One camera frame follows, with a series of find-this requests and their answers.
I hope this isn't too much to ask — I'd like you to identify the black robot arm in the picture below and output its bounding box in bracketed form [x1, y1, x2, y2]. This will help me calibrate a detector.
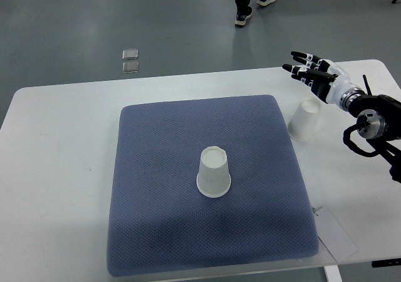
[340, 75, 400, 182]

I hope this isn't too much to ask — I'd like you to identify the white paper cup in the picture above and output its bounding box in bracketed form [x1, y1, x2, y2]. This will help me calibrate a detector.
[287, 98, 321, 142]
[196, 146, 231, 198]

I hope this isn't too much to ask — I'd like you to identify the white table leg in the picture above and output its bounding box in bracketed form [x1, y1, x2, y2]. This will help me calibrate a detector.
[323, 265, 343, 282]

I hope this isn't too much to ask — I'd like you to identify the white paper tag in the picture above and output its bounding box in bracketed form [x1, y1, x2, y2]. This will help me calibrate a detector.
[314, 207, 358, 263]

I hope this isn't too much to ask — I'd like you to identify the upper metal floor plate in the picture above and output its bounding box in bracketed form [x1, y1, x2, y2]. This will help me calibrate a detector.
[122, 48, 138, 60]

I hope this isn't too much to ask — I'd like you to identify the black table control panel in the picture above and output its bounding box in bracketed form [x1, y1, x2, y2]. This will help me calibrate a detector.
[371, 258, 401, 268]

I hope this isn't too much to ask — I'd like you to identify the blue mesh cushion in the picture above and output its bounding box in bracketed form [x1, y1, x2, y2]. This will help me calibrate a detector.
[107, 95, 319, 277]

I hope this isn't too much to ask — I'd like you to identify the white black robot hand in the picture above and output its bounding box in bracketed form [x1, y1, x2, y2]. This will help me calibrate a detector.
[282, 51, 354, 108]

